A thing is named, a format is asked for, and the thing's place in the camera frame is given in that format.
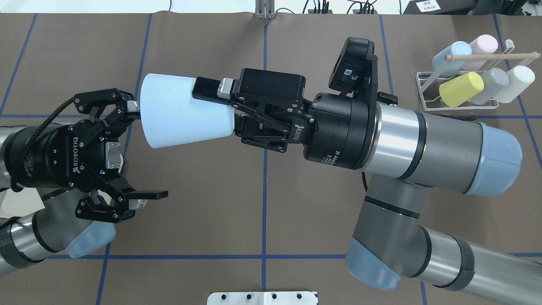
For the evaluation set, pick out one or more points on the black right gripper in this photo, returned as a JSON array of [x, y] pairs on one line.
[[341, 133]]

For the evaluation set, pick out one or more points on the pink plastic cup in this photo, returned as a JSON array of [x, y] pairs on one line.
[[483, 45]]

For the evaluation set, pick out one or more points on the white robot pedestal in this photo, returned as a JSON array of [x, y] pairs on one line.
[[264, 298]]

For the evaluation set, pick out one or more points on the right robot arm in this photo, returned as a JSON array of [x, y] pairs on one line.
[[412, 158]]

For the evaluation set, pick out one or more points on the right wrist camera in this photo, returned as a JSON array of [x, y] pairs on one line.
[[356, 72]]

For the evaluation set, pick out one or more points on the yellow plastic cup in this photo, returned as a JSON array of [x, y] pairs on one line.
[[460, 89]]

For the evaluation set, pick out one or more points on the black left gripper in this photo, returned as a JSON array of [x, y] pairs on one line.
[[57, 154]]

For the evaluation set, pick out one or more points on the black box with label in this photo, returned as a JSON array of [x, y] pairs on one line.
[[439, 7]]

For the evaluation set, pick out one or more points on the cream plastic tray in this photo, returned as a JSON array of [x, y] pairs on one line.
[[20, 203]]

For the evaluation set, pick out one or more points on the grey plastic cup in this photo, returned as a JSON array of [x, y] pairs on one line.
[[494, 80]]

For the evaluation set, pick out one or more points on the aluminium frame post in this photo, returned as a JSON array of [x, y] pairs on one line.
[[265, 9]]

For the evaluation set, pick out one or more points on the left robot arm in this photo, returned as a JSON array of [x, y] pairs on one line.
[[29, 240]]

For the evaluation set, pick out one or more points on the cream white plastic cup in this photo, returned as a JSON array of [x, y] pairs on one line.
[[520, 77]]

